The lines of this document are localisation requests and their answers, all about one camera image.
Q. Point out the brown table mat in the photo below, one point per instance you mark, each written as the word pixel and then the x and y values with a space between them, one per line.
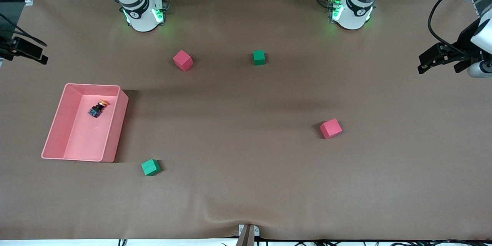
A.
pixel 246 184

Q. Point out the metal table edge bracket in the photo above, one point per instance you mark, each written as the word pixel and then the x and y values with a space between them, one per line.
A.
pixel 248 236

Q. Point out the pink plastic bin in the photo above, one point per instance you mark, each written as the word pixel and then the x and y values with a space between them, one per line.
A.
pixel 88 138

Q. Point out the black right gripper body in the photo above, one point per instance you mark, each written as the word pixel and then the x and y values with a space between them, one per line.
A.
pixel 8 46

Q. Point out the pink foam cube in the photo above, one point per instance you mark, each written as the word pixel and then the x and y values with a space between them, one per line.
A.
pixel 182 60
pixel 330 128

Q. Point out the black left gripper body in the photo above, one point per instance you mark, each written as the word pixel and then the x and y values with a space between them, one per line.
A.
pixel 462 44

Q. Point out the green foam cube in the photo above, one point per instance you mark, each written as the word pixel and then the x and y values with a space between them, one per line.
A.
pixel 258 57
pixel 150 167

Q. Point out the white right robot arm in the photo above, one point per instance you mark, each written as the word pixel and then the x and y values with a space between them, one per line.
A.
pixel 140 15

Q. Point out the orange-capped push button switch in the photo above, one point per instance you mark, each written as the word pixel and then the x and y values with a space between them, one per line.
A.
pixel 96 110

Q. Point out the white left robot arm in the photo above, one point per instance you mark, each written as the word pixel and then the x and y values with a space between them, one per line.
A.
pixel 355 11

